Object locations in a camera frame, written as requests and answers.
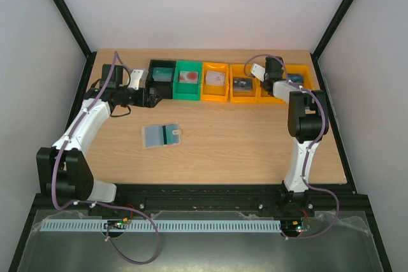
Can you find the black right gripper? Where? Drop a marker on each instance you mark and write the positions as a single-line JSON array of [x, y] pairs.
[[274, 62]]

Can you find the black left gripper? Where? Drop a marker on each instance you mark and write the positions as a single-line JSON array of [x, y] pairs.
[[151, 103]]

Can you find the blue cards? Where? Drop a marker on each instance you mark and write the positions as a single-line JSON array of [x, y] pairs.
[[159, 135]]

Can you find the beige leather card holder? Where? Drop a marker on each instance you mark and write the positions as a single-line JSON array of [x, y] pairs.
[[162, 135]]

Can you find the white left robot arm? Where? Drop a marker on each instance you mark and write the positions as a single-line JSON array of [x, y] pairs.
[[62, 168]]

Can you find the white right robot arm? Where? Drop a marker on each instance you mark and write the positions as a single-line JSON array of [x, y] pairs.
[[307, 120]]

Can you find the teal card in black bin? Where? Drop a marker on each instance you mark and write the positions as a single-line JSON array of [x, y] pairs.
[[161, 74]]

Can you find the grey cards in bin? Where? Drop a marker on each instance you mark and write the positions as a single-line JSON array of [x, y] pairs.
[[242, 84]]

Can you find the blue card in bin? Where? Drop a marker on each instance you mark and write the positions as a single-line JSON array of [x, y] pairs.
[[296, 78]]

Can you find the red white card green bin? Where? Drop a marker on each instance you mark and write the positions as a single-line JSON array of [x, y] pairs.
[[190, 77]]

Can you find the white card in yellow bin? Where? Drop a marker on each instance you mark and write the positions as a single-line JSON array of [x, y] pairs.
[[215, 78]]

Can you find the black storage bin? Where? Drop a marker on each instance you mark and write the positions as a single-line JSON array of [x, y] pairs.
[[164, 88]]

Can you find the yellow storage bin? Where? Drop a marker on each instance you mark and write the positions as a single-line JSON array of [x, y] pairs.
[[304, 71], [213, 93], [271, 100], [237, 71]]

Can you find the green storage bin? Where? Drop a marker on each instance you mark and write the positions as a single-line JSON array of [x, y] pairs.
[[187, 91]]

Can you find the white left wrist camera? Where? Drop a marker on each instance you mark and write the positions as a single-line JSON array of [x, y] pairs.
[[137, 79]]

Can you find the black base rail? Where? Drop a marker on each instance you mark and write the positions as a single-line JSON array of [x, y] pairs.
[[261, 200]]

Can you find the black frame post right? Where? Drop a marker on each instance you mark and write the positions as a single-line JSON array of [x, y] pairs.
[[335, 21]]

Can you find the black frame post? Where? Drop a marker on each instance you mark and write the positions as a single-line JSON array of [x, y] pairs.
[[74, 28], [335, 21]]

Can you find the white slotted cable duct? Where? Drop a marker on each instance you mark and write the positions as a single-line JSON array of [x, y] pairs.
[[163, 226]]

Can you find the black frame post left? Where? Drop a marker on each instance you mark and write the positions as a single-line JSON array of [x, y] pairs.
[[74, 28]]

